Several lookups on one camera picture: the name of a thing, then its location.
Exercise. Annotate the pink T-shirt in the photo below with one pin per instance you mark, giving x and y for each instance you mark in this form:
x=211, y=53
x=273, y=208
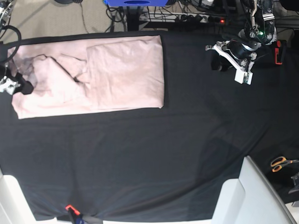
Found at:
x=90, y=76

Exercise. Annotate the red black clamp right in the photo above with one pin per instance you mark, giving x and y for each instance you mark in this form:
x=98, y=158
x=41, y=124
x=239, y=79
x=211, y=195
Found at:
x=278, y=53

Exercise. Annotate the black stand column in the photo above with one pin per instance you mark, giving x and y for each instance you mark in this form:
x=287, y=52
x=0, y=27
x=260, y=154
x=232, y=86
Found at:
x=133, y=15

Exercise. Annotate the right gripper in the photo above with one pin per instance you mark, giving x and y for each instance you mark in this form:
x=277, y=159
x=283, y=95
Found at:
x=12, y=87

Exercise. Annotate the white power strip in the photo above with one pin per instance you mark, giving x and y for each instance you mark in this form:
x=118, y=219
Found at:
x=171, y=17

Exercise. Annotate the red black clamp bottom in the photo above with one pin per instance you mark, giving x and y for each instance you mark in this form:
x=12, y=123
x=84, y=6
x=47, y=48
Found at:
x=78, y=218

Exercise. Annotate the black table cloth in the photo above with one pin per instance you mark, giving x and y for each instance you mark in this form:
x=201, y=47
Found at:
x=160, y=165

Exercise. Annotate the orange handled scissors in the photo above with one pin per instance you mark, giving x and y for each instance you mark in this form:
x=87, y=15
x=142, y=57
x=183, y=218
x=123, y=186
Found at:
x=278, y=163

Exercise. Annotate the red black clamp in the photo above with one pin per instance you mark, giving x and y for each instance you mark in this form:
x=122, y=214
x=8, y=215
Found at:
x=78, y=218
x=278, y=53

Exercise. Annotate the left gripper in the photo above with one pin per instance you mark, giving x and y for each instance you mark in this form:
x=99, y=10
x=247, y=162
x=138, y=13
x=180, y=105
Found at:
x=239, y=50

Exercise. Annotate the dark metal tool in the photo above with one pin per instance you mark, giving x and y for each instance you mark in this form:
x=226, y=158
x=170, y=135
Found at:
x=295, y=180

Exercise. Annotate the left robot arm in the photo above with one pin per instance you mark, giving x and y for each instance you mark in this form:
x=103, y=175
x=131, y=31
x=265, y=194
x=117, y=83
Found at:
x=259, y=24

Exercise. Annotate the blue box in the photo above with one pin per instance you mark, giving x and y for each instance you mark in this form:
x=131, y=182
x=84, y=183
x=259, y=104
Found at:
x=143, y=3

